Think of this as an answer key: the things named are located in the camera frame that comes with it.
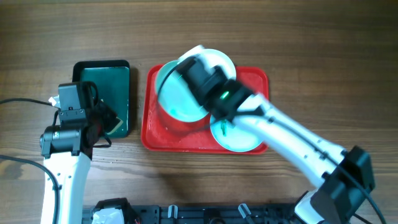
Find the red plastic tray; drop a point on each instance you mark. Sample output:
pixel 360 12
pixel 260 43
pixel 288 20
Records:
pixel 161 133

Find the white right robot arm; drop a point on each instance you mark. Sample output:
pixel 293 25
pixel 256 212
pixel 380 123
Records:
pixel 342 179

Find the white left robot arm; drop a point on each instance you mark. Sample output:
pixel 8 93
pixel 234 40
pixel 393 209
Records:
pixel 67 148

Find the white plate back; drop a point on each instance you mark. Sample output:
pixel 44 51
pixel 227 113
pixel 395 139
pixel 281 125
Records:
pixel 210 59

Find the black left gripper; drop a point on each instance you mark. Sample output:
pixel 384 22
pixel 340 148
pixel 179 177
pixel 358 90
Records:
pixel 108 113

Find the black tray with green water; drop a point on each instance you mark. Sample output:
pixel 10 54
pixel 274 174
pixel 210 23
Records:
pixel 112 78

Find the light blue plate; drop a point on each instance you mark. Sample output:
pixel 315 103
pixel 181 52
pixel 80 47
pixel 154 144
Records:
pixel 232 137
pixel 178 102

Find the green yellow sponge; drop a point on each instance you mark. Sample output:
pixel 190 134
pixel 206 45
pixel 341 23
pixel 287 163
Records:
pixel 111 121

